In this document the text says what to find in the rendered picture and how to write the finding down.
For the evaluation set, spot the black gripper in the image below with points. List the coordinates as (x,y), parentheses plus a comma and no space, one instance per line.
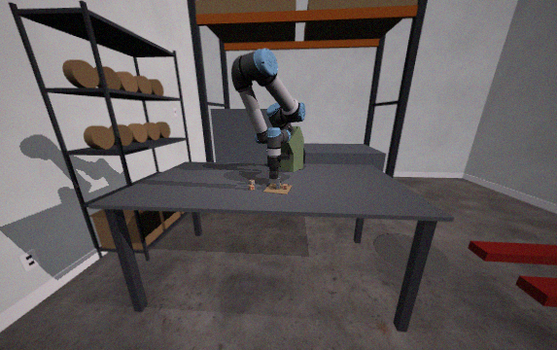
(273,162)

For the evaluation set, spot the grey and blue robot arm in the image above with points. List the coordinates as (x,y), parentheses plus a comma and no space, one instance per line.
(258,66)

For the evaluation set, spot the tan flat mat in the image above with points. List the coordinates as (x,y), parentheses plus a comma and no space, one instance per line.
(272,189)

